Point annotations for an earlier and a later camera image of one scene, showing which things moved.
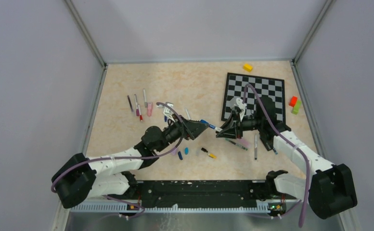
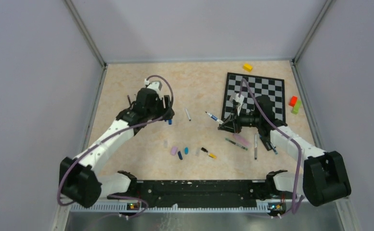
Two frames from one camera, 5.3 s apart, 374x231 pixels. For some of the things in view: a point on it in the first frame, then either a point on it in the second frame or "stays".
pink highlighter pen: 244,142 stays
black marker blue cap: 268,142 stays
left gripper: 193,129 → 167,104
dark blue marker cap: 180,155 stays
